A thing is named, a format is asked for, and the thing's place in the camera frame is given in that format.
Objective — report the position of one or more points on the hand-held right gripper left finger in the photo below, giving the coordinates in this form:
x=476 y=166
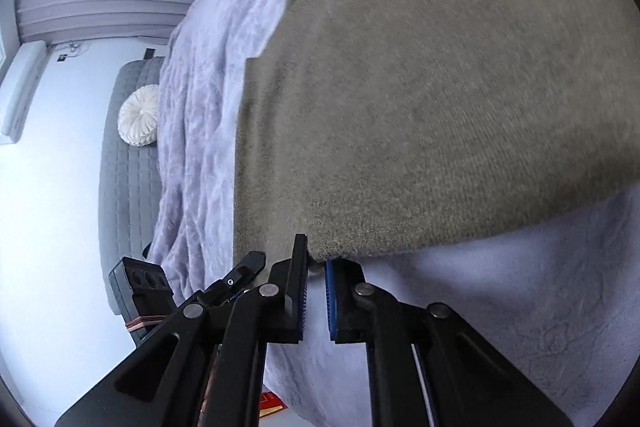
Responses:
x=301 y=307

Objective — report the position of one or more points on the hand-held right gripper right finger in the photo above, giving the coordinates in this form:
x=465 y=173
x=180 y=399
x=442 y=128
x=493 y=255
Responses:
x=330 y=302

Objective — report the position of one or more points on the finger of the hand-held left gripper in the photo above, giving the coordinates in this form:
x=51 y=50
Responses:
x=247 y=264

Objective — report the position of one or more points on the olive brown knit sweater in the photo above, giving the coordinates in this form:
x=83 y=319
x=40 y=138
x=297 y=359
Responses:
x=425 y=82

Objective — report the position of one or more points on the grey quilted sofa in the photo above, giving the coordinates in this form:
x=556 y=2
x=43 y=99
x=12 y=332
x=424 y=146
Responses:
x=125 y=207

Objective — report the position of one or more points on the red paper item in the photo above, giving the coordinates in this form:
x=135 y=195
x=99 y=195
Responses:
x=272 y=404

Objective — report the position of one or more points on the lavender fluffy blanket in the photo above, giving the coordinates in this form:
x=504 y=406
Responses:
x=500 y=332

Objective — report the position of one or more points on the round white pleated pillow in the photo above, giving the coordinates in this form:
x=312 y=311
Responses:
x=139 y=117

